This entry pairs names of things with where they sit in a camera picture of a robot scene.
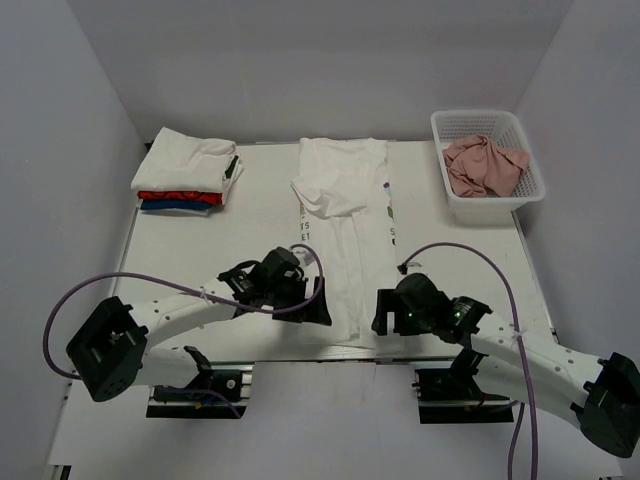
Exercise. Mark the white t-shirt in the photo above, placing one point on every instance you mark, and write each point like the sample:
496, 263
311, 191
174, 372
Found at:
346, 217
177, 162

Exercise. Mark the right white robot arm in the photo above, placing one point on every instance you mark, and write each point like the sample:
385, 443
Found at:
598, 396

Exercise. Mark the folded red t-shirt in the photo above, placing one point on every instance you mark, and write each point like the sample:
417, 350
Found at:
211, 198

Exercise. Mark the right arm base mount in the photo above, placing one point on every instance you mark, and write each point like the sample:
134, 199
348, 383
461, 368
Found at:
447, 393

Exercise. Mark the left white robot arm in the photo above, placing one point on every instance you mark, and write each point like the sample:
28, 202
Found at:
119, 345

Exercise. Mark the pink crumpled t-shirt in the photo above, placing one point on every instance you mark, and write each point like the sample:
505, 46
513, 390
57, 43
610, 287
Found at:
477, 167

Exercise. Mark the folded blue t-shirt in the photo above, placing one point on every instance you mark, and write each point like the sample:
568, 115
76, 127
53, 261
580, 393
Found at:
176, 207

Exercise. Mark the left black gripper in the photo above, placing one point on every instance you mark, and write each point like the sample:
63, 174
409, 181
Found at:
314, 312

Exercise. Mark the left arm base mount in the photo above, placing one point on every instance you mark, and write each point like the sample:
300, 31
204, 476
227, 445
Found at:
210, 393

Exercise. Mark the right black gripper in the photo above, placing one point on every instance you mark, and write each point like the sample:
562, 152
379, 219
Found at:
386, 302

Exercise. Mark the white plastic basket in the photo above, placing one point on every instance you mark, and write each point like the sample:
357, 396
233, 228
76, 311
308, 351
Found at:
502, 127

